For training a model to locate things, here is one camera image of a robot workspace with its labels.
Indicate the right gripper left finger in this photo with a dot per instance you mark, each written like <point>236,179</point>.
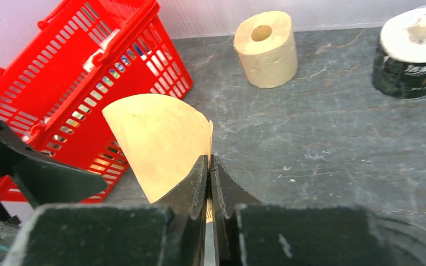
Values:
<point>168,232</point>

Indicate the brown paper coffee filter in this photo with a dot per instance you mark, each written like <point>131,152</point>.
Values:
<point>161,137</point>

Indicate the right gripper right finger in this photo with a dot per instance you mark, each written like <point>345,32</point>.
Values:
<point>249,232</point>

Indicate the black wrapped paper roll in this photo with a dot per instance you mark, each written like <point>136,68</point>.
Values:
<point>399,67</point>

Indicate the red plastic shopping basket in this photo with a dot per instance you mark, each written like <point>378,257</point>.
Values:
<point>87,55</point>

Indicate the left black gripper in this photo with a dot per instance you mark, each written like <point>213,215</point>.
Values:
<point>41,179</point>

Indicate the beige paper roll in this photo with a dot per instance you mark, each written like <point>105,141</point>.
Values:
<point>266,48</point>

